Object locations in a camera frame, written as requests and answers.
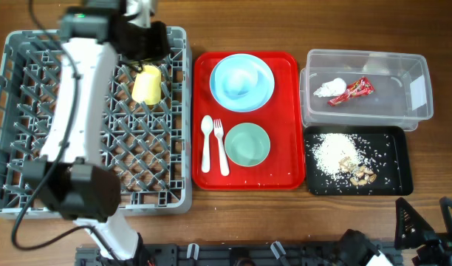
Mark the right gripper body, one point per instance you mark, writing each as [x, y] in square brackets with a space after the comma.
[442, 247]

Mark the light blue round plate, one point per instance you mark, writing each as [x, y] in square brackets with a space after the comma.
[260, 94]

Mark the clear plastic bin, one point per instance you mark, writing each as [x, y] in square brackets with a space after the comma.
[402, 88]

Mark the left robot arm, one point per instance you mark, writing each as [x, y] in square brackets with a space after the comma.
[68, 176]

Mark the black plastic tray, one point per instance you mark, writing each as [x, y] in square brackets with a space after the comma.
[396, 179]

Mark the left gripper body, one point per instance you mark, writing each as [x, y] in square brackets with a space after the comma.
[147, 44]

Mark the rice and peanut leftovers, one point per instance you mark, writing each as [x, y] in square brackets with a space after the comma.
[347, 160]

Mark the grey plastic dishwasher rack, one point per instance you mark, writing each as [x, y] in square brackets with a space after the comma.
[147, 147]

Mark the yellow plastic cup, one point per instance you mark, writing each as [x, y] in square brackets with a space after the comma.
[147, 86]

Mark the red snack wrapper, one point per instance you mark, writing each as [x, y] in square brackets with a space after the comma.
[359, 88]

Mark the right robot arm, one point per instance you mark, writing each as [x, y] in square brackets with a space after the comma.
[354, 248]

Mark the mint green bowl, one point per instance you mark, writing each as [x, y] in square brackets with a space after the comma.
[247, 144]

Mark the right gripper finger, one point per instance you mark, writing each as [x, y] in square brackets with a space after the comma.
[451, 214]
[412, 230]

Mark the light blue bowl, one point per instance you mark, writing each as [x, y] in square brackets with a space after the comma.
[237, 82]

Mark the white plastic fork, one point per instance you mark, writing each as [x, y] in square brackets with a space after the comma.
[219, 134]

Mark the white plastic spoon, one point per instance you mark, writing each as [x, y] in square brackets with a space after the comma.
[206, 128]

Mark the white tissue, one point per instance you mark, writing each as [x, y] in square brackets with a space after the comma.
[332, 88]

